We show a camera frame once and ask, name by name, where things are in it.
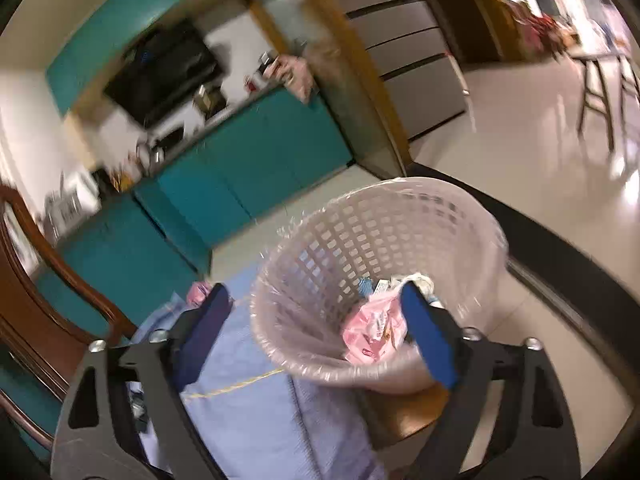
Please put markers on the carved wooden chair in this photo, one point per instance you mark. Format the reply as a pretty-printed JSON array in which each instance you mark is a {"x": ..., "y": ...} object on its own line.
[{"x": 60, "y": 320}]

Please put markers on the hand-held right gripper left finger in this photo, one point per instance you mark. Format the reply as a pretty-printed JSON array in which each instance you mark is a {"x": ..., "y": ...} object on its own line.
[{"x": 205, "y": 330}]

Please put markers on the clear plastic bin liner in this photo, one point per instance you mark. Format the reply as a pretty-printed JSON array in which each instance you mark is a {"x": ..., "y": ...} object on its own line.
[{"x": 280, "y": 350}]

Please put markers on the pink plastic bag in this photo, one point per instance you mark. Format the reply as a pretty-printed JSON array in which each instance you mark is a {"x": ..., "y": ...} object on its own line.
[{"x": 372, "y": 332}]

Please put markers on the pink printed packet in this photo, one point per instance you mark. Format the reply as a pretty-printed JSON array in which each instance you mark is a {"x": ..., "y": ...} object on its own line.
[{"x": 199, "y": 294}]

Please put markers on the blue woven cloth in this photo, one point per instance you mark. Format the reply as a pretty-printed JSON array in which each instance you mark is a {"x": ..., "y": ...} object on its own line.
[{"x": 260, "y": 425}]

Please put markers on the silver refrigerator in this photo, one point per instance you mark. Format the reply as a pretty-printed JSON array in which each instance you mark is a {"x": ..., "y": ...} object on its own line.
[{"x": 400, "y": 60}]

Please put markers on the teal base cabinets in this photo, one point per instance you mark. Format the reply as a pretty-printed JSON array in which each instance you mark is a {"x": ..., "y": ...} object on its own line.
[{"x": 250, "y": 160}]

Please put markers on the pink hanging cloth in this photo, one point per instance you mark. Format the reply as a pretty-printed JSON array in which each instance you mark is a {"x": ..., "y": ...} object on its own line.
[{"x": 297, "y": 75}]

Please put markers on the white plastic lattice basket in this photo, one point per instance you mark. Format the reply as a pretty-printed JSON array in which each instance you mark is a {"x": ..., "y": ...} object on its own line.
[{"x": 400, "y": 220}]

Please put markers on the distant table with dark legs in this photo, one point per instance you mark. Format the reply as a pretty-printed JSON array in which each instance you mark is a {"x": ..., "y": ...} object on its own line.
[{"x": 600, "y": 90}]

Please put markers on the black range hood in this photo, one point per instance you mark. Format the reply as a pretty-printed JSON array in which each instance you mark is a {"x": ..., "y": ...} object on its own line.
[{"x": 160, "y": 75}]

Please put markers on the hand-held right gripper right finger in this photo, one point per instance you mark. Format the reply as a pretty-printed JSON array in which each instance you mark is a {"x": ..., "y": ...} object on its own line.
[{"x": 430, "y": 335}]

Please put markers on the glass sliding door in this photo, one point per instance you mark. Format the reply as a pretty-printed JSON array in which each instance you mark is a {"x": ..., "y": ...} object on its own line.
[{"x": 320, "y": 60}]

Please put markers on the teal wall cabinet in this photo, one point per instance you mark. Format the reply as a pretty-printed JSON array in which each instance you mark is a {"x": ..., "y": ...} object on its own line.
[{"x": 115, "y": 25}]

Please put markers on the steel cooking pot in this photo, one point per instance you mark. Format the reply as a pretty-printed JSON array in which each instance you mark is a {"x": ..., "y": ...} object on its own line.
[{"x": 202, "y": 99}]

